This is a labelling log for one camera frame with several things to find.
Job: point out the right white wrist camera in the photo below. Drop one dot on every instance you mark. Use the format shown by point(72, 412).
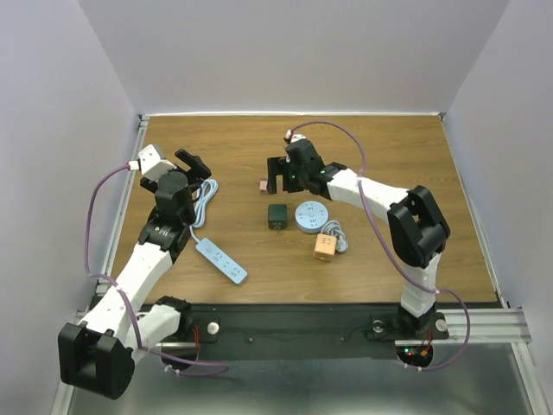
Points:
point(293, 137)

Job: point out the orange cube socket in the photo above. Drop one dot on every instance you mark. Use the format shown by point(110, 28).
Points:
point(325, 247)

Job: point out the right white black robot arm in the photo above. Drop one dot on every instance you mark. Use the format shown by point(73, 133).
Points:
point(408, 222)

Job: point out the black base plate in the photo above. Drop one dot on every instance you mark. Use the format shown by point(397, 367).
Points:
point(239, 332)

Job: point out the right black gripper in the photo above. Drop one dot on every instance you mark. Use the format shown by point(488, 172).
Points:
point(277, 166)

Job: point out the dark green cube adapter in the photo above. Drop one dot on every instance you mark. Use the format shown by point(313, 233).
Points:
point(277, 216)

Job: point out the round light blue socket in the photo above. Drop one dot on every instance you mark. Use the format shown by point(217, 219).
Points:
point(311, 216)

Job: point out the light blue power strip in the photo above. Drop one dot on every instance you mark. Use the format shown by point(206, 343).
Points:
point(225, 264)

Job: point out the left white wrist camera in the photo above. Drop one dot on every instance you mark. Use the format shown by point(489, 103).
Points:
point(153, 163)

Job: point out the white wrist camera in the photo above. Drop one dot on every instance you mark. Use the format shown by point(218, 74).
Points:
point(153, 163)
point(293, 137)

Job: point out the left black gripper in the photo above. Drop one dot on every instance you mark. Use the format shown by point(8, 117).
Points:
point(197, 169)

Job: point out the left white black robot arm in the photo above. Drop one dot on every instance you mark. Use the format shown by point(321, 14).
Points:
point(101, 351)

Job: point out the aluminium rail frame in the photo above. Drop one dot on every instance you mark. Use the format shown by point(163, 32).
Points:
point(231, 211)

